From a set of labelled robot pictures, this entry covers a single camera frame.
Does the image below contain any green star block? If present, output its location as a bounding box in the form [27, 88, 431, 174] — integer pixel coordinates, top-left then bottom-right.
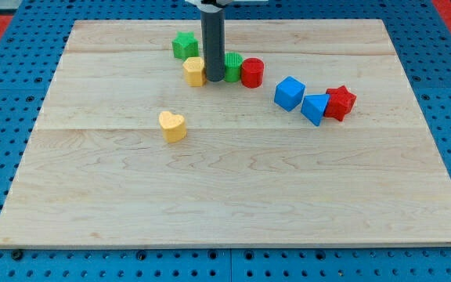
[171, 31, 199, 60]

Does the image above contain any red star block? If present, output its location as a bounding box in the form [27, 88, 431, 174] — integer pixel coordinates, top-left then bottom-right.
[323, 85, 356, 121]

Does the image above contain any yellow heart block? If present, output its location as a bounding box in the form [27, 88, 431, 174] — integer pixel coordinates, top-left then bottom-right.
[158, 111, 187, 143]

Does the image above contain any red cylinder block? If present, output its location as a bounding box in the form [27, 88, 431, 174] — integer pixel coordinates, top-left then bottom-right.
[240, 58, 265, 89]

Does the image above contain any yellow hexagon block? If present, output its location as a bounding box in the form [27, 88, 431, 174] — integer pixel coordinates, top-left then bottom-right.
[182, 56, 207, 87]

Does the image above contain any blue cube block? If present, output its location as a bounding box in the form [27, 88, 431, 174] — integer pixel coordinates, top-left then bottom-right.
[274, 76, 305, 111]

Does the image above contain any green cylinder block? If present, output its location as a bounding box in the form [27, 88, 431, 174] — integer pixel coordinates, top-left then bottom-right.
[224, 52, 244, 82]

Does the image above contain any blue triangle block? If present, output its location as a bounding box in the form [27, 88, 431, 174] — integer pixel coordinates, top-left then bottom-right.
[301, 94, 330, 127]

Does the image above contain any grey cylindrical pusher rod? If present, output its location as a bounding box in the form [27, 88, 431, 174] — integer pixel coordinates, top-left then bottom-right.
[200, 5, 225, 81]

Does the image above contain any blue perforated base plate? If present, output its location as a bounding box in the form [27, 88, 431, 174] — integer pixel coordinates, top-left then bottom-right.
[0, 0, 451, 281]

